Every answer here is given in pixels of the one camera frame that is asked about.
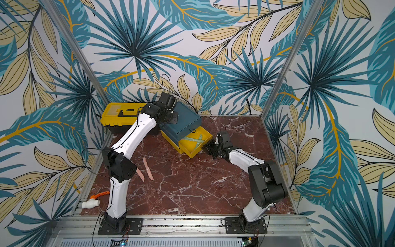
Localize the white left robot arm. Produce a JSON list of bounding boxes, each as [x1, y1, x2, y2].
[[102, 93, 178, 233]]

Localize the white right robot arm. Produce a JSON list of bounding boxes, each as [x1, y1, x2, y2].
[[204, 131, 288, 224]]

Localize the yellow black toolbox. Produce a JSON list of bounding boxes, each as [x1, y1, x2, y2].
[[100, 103, 146, 135]]

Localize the pink fruit knife right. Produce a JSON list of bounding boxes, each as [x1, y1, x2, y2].
[[143, 157, 154, 181]]

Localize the teal and yellow drawer cabinet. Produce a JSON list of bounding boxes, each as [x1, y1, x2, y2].
[[159, 102, 202, 154]]

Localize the aluminium corner post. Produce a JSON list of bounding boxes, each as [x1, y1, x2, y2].
[[261, 1, 324, 121], [42, 0, 110, 105]]

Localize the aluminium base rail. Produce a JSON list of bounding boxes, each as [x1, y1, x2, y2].
[[47, 215, 318, 247]]

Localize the green fruit knife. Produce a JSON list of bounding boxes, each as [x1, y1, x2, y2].
[[183, 137, 205, 144], [192, 134, 204, 146]]

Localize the aluminium corner post right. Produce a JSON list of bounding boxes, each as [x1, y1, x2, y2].
[[261, 1, 324, 121]]

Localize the yellow bottom drawer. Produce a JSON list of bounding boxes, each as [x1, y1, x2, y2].
[[161, 126, 213, 158]]

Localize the pink fruit knife left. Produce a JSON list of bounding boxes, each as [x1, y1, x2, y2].
[[136, 168, 145, 182]]

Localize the white pvc valve orange handle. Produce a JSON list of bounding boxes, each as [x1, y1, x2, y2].
[[81, 191, 110, 209]]

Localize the aluminium corner post left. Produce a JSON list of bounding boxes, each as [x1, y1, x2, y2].
[[42, 0, 110, 105]]

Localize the pink fruit knife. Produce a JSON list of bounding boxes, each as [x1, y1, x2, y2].
[[143, 157, 154, 181], [136, 168, 145, 182]]

